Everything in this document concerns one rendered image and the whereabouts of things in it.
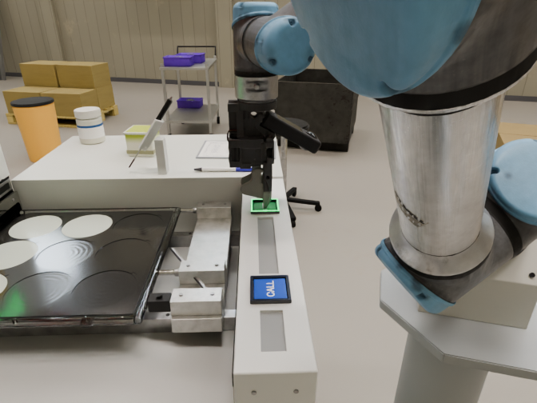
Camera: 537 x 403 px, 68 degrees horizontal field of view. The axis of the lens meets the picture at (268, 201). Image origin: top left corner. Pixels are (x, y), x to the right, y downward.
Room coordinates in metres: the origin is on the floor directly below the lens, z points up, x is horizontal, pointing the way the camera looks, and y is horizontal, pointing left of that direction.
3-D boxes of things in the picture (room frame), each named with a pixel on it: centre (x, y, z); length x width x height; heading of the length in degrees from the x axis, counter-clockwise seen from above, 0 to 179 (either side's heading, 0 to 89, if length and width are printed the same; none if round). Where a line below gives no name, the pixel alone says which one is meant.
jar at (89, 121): (1.13, 0.52, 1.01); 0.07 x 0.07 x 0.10
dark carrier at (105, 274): (0.63, 0.38, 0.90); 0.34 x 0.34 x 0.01; 2
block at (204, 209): (0.83, 0.13, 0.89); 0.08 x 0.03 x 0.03; 92
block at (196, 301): (0.50, 0.11, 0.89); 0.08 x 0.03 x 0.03; 92
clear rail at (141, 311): (0.64, 0.20, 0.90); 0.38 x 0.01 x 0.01; 2
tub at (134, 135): (1.03, 0.33, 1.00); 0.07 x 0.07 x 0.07; 87
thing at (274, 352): (0.58, 0.00, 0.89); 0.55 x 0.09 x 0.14; 2
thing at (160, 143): (0.88, 0.27, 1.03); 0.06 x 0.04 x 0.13; 92
